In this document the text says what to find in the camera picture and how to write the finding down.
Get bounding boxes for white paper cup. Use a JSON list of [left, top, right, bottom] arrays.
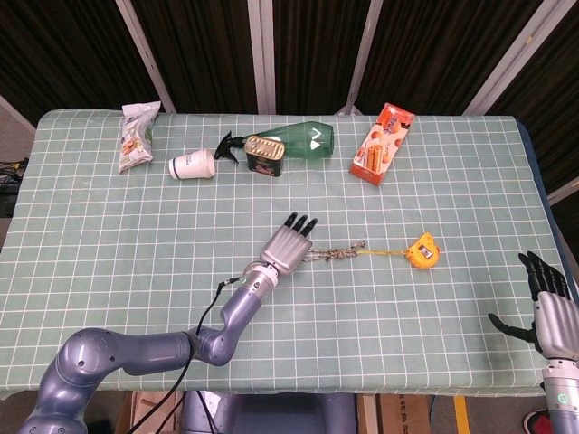
[[167, 148, 216, 181]]

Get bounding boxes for light wooden board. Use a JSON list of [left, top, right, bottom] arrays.
[[128, 391, 183, 434]]

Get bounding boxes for brown cardboard box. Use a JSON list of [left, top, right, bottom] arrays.
[[375, 393, 431, 434]]

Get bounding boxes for white snack bag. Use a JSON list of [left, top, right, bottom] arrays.
[[118, 100, 162, 174]]

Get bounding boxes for yellow tape measure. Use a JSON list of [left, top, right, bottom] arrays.
[[356, 231, 441, 270]]

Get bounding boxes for green luncheon meat tin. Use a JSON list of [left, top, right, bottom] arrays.
[[243, 135, 287, 178]]

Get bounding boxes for green spray bottle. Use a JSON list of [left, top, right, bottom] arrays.
[[213, 121, 335, 165]]

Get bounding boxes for orange biscuit box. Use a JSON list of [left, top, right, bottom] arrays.
[[348, 102, 417, 187]]

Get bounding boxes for braided rope with clip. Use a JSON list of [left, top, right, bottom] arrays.
[[301, 240, 366, 264]]

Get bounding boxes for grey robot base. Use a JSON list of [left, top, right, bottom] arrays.
[[181, 391, 359, 434]]

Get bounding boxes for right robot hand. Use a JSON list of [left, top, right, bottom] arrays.
[[487, 250, 579, 362]]

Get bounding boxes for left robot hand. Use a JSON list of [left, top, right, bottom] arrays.
[[261, 211, 319, 276]]

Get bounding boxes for green checked tablecloth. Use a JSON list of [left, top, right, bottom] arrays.
[[0, 108, 576, 399]]

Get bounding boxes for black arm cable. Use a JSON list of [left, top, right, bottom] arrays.
[[130, 276, 242, 434]]

